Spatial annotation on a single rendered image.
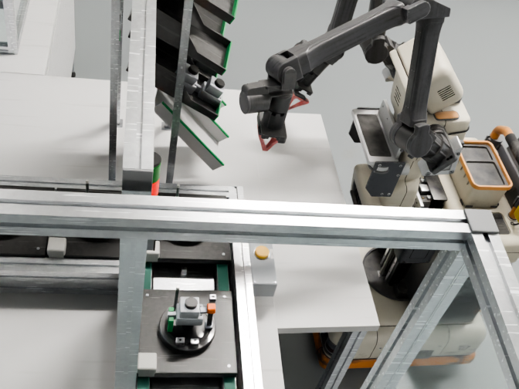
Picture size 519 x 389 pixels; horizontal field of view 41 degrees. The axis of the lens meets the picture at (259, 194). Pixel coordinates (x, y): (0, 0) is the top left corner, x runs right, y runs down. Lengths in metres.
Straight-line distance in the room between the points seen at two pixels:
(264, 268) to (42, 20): 1.42
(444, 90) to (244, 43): 2.41
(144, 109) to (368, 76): 3.64
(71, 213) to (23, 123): 1.77
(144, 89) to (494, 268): 0.41
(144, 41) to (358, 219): 0.35
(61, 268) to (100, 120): 0.70
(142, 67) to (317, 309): 1.31
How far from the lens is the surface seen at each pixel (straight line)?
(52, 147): 2.35
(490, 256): 0.73
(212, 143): 2.17
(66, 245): 1.94
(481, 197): 2.54
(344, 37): 1.76
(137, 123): 0.76
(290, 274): 2.08
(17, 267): 1.92
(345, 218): 0.71
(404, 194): 2.39
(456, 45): 4.94
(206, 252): 1.94
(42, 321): 1.94
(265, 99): 1.70
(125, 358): 1.02
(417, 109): 1.98
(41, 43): 2.77
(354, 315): 2.05
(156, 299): 1.84
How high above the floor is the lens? 2.50
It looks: 46 degrees down
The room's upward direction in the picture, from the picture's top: 14 degrees clockwise
